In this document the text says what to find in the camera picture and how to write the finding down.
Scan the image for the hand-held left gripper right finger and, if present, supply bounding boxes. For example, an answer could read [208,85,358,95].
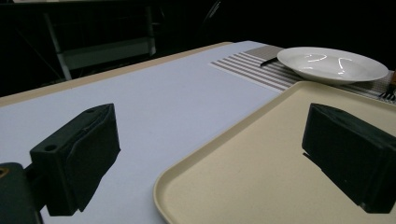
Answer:
[301,103,396,215]

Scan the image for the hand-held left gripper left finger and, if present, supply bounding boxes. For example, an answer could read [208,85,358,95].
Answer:
[29,103,121,217]

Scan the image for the wooden-handled fork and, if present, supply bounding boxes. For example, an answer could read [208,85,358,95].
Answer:
[377,70,396,102]

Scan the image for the white ceramic plate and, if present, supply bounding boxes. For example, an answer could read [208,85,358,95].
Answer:
[276,46,390,87]

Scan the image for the beige plastic tray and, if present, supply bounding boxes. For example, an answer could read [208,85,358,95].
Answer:
[152,80,396,224]

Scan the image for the white table sheet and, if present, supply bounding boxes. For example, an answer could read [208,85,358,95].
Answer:
[0,40,283,224]

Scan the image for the white-framed desk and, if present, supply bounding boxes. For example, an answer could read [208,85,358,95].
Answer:
[43,6,157,82]

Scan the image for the striped grey placemat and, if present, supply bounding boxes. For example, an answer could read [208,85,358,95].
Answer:
[208,45,396,105]

